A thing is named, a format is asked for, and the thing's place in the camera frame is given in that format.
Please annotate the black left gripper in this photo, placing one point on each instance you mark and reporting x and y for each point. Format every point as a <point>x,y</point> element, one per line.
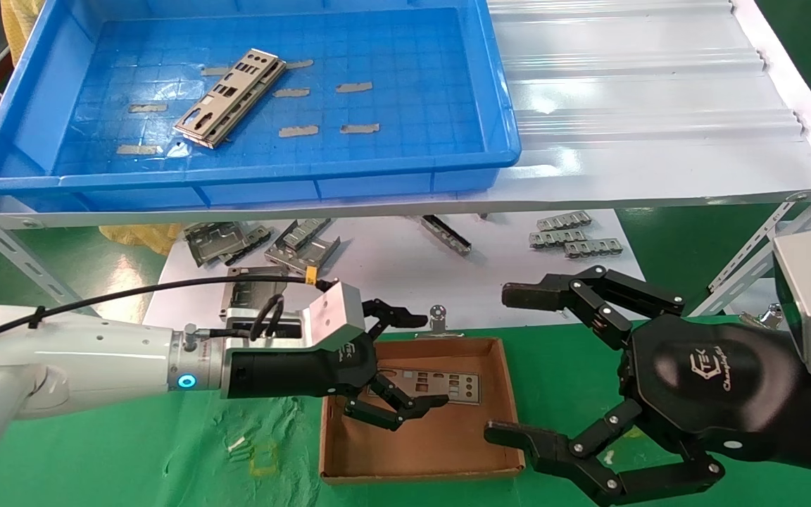
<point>286,373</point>

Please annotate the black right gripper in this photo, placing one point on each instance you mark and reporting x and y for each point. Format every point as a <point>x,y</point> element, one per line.
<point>715,387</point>

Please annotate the silver metal shield plate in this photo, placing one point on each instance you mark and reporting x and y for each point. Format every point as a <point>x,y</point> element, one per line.
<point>460,398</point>

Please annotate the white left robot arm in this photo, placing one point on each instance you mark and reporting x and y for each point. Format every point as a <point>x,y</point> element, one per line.
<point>82,359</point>

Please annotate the shallow brown cardboard box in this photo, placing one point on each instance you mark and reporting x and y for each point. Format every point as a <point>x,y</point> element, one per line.
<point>434,443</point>

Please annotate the blue plastic tray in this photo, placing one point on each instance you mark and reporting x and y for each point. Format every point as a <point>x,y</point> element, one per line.
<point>391,42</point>

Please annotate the small notched metal strip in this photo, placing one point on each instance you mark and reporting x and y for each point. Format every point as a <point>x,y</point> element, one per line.
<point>564,222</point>
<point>593,248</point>
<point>557,238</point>

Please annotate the small slotted metal piece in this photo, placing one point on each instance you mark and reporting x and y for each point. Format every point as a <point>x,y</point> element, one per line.
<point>307,231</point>

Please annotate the small white paper scrap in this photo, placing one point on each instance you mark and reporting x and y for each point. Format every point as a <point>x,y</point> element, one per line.
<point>236,443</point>

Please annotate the grey slotted shelf brace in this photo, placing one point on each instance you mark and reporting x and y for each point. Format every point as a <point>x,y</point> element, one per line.
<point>764,235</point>

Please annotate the white metal shelf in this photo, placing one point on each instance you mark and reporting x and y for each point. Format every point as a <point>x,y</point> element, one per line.
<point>624,105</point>

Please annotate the green table cloth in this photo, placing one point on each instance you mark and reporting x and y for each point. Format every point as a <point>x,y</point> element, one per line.
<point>131,458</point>

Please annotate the yellow plastic bag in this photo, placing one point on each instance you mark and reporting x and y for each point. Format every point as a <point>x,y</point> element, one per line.
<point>145,237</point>
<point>22,21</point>

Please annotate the stack of metal shield plates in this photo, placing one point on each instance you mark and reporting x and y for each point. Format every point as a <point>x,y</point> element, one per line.
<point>226,105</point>

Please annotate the grey tape strip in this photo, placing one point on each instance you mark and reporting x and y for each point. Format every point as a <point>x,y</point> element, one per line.
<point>212,71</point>
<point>301,64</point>

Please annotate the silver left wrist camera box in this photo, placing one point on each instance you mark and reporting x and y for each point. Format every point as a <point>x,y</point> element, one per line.
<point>335,317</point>

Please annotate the folded sheet metal bracket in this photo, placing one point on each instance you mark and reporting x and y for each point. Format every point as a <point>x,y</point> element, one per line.
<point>212,239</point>
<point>307,259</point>

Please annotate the long narrow metal rail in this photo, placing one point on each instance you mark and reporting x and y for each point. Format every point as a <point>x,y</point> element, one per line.
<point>444,233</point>

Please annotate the flat square metal bracket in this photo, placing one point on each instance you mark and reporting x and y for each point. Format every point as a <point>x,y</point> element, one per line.
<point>243,296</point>

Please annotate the grey slotted shelf post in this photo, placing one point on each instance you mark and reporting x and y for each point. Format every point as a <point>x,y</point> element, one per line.
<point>11,250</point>

